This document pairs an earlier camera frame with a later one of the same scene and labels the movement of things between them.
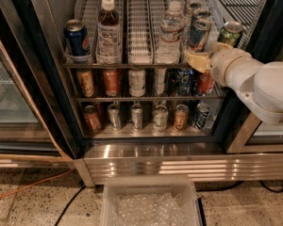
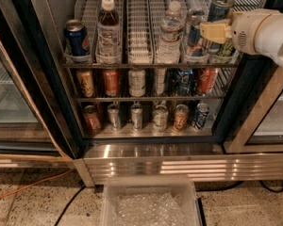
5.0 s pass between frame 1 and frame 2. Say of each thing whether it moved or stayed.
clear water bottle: stayed
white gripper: moved
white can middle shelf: stayed
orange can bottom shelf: stayed
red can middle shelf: stayed
